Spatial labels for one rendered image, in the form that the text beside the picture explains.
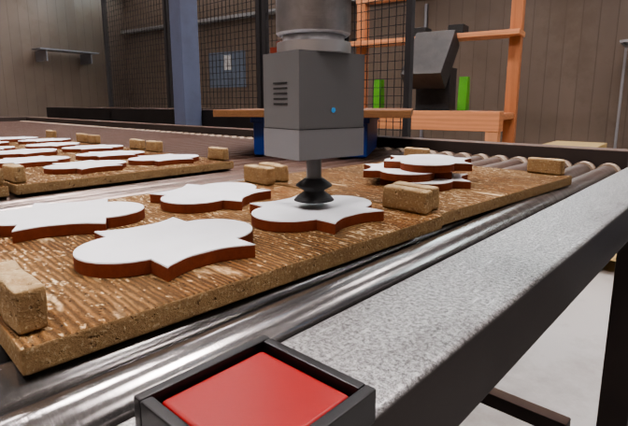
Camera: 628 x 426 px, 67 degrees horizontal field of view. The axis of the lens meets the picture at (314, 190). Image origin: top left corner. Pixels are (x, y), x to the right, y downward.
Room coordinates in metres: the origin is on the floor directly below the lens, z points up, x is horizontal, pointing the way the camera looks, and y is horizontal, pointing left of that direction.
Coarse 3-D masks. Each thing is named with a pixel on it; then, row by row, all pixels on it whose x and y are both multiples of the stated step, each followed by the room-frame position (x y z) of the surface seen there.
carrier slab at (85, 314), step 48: (288, 192) 0.64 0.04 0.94; (0, 240) 0.41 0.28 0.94; (48, 240) 0.41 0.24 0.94; (288, 240) 0.41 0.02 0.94; (336, 240) 0.41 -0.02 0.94; (384, 240) 0.43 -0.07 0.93; (48, 288) 0.30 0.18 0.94; (96, 288) 0.30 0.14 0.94; (144, 288) 0.30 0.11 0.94; (192, 288) 0.30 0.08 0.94; (240, 288) 0.32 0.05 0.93; (0, 336) 0.25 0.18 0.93; (48, 336) 0.23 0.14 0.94; (96, 336) 0.25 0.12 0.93
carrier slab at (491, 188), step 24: (336, 168) 0.89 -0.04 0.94; (360, 168) 0.89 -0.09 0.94; (480, 168) 0.89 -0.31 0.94; (336, 192) 0.64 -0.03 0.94; (360, 192) 0.64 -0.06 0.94; (456, 192) 0.64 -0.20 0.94; (480, 192) 0.64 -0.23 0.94; (504, 192) 0.64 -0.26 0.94; (528, 192) 0.68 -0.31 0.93; (456, 216) 0.54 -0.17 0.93
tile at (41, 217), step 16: (32, 208) 0.49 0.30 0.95; (48, 208) 0.49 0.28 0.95; (64, 208) 0.49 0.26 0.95; (80, 208) 0.49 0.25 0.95; (96, 208) 0.49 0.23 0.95; (112, 208) 0.49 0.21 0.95; (128, 208) 0.49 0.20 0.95; (144, 208) 0.50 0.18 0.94; (0, 224) 0.42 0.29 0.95; (16, 224) 0.42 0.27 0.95; (32, 224) 0.42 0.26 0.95; (48, 224) 0.42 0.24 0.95; (64, 224) 0.43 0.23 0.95; (80, 224) 0.43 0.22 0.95; (96, 224) 0.43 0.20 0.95; (112, 224) 0.45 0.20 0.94; (128, 224) 0.47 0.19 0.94; (16, 240) 0.40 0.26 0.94
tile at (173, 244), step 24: (96, 240) 0.37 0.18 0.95; (120, 240) 0.37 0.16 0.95; (144, 240) 0.37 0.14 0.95; (168, 240) 0.37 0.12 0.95; (192, 240) 0.37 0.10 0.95; (216, 240) 0.37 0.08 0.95; (240, 240) 0.37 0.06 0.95; (96, 264) 0.32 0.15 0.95; (120, 264) 0.32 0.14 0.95; (144, 264) 0.32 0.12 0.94; (168, 264) 0.31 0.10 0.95; (192, 264) 0.33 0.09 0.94
